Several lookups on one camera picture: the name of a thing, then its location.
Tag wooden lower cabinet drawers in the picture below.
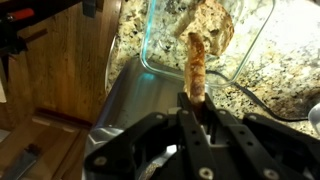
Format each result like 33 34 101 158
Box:
0 108 94 180

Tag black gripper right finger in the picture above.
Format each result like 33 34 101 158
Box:
203 92 320 180

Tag stainless steel toaster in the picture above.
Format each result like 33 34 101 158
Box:
83 56 215 180

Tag clear glass bowl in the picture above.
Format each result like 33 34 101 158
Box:
139 0 277 88

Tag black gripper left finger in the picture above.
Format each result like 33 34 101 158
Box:
83 92 218 180

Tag brown bread slice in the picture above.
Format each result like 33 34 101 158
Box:
173 0 235 57
182 31 207 105

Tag black tools with orange handle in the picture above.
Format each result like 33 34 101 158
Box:
0 0 85 58

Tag black power cord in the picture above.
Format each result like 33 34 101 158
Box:
205 69 310 123

